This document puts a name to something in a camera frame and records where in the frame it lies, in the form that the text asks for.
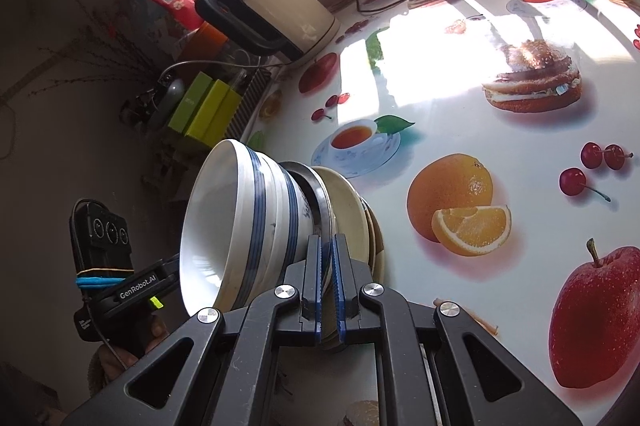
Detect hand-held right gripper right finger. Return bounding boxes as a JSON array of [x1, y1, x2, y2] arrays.
[[332, 233, 603, 426]]

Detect person's left hand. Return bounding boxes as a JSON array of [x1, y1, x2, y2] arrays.
[[102, 313, 172, 374]]

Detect large white blue-striped bowl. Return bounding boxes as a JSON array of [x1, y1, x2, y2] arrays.
[[250, 153, 321, 307]]

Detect stainless steel bowl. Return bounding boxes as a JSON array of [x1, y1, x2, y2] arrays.
[[280, 161, 336, 302]]

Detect grey cable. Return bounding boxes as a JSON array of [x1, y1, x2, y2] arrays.
[[159, 59, 281, 82]]

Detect orange tray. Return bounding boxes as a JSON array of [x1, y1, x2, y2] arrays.
[[187, 24, 228, 52]]

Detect grey oval device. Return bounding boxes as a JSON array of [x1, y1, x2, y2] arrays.
[[159, 79, 186, 119]]

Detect small white blue-striped bowl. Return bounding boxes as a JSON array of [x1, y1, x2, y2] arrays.
[[180, 139, 273, 316]]

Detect cream plate with fish print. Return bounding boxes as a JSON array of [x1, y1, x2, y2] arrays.
[[360, 201, 379, 269], [370, 216, 387, 288], [312, 166, 368, 349]]

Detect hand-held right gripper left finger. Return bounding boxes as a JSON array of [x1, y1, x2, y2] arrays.
[[62, 233, 323, 426]]

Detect dried twigs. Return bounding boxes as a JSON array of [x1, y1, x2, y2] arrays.
[[30, 0, 166, 100]]

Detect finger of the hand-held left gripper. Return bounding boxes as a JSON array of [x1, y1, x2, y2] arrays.
[[162, 253, 185, 293]]

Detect lime green box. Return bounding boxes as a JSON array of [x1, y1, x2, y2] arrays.
[[168, 71, 212, 142], [182, 79, 246, 143]]

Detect white electric kettle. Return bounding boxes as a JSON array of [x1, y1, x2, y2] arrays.
[[194, 0, 342, 66]]

